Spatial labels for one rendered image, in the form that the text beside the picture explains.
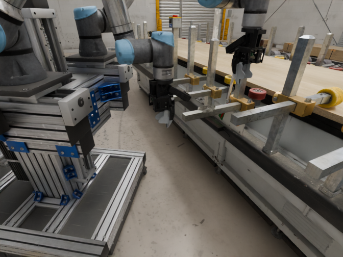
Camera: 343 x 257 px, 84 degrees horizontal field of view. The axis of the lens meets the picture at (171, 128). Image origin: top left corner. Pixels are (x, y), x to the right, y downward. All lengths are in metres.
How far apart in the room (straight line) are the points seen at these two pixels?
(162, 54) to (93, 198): 1.04
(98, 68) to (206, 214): 1.20
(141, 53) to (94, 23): 0.57
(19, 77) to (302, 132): 1.16
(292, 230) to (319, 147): 0.56
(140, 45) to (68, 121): 0.34
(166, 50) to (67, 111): 0.38
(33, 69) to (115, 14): 0.32
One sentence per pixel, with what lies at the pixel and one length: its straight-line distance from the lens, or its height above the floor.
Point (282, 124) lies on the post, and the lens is 0.88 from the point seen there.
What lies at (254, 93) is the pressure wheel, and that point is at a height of 0.90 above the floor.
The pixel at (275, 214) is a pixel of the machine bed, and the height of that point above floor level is 0.17.
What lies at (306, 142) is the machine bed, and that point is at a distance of 1.10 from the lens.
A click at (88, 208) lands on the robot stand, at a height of 0.21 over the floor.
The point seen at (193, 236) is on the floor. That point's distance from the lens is 1.42.
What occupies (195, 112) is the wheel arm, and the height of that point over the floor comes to 0.86.
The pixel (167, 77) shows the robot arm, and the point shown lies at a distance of 0.69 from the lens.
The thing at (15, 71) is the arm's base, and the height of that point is 1.08.
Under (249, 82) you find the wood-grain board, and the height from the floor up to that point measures 0.90.
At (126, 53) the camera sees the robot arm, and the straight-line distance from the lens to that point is 0.64.
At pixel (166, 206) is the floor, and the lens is 1.53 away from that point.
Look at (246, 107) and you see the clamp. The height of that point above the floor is 0.86.
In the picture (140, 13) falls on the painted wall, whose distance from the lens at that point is 8.92.
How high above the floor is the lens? 1.23
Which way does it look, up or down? 31 degrees down
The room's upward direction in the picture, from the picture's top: straight up
